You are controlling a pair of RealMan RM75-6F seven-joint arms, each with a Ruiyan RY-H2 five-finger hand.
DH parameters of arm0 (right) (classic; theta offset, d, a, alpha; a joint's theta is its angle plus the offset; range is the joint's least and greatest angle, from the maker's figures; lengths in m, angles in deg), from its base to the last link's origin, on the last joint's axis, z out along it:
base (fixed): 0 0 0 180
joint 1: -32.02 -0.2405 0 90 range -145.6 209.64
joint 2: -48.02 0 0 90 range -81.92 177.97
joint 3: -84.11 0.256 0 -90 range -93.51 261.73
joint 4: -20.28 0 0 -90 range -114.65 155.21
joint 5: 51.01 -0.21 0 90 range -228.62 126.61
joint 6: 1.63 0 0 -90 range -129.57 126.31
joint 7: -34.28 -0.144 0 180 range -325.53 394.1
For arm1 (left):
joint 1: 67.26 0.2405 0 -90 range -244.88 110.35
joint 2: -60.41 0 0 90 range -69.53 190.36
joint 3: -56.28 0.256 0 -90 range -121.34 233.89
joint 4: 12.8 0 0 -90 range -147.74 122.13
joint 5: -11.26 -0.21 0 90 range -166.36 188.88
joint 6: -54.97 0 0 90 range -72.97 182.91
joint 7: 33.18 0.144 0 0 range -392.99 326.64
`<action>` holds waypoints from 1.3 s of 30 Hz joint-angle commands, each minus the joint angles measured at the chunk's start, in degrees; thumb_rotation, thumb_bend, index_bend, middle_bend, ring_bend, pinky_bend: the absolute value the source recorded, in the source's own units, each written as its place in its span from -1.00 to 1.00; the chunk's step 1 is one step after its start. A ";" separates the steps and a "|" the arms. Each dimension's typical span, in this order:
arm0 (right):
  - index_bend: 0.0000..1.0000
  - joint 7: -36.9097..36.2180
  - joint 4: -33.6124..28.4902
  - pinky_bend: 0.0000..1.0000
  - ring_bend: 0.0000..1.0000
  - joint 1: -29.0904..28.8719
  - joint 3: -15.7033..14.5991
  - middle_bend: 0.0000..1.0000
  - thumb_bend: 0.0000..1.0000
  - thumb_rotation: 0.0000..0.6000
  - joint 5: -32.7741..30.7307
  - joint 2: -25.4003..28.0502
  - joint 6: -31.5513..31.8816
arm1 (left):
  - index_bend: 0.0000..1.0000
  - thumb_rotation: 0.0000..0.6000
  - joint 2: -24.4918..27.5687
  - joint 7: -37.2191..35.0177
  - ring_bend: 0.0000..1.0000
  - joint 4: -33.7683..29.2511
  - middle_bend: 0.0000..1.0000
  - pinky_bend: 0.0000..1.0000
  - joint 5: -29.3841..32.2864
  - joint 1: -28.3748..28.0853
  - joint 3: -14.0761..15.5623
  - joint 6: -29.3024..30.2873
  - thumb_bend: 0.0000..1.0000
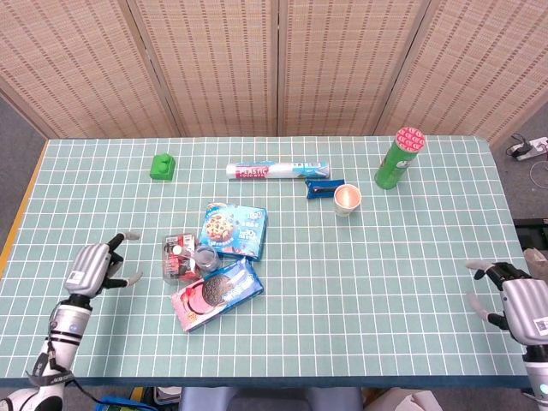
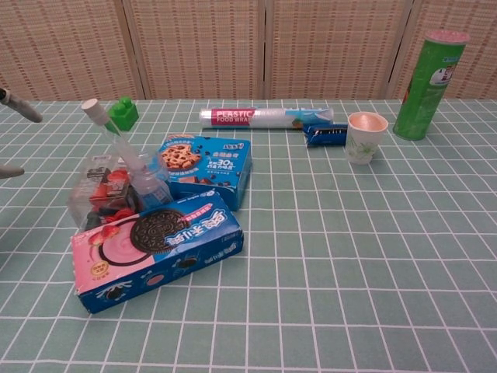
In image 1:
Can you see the white paper cup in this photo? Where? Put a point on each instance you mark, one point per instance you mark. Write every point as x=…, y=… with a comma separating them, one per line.
x=347, y=199

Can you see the blue cookie box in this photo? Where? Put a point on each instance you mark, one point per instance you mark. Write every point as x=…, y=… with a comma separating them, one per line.
x=233, y=231

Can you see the white power strip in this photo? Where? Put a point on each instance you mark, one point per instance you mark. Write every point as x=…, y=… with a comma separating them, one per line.
x=533, y=147

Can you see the blue plastic crate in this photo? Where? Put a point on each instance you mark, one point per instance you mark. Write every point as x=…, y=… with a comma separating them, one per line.
x=124, y=403

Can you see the clear box with red packets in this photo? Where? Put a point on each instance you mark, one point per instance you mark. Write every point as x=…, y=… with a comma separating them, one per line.
x=177, y=263

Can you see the clear glass beaker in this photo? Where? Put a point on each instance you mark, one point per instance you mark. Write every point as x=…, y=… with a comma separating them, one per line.
x=207, y=259

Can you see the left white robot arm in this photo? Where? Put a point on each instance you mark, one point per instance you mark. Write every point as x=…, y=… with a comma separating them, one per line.
x=64, y=329

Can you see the woven bamboo folding screen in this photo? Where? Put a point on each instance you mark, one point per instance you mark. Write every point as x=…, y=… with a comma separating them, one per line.
x=274, y=64

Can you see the green toy building block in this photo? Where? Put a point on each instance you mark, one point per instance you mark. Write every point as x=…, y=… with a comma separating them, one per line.
x=163, y=167

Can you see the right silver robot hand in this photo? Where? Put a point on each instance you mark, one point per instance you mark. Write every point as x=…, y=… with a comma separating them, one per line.
x=524, y=304

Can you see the brown cardboard box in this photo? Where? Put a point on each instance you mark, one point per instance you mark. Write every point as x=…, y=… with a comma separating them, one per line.
x=402, y=402

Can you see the plastic wrap roll box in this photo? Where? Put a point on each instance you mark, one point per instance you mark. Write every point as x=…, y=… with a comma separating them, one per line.
x=278, y=170

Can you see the pink blue Oreo box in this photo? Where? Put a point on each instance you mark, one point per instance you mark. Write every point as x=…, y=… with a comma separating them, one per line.
x=216, y=295

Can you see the teal grid tablecloth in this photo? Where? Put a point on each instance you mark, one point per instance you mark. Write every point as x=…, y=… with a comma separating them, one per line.
x=364, y=278

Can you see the green chips can red lid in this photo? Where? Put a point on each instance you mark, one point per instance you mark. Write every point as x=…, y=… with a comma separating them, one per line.
x=398, y=164

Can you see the black device on floor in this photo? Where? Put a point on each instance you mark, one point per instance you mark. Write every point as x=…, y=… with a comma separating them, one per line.
x=533, y=233

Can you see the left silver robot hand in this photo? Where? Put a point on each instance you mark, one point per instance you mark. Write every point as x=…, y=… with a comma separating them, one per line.
x=87, y=265

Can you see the clear plastic bottle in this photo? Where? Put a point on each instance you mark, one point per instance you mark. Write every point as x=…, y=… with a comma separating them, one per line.
x=188, y=253

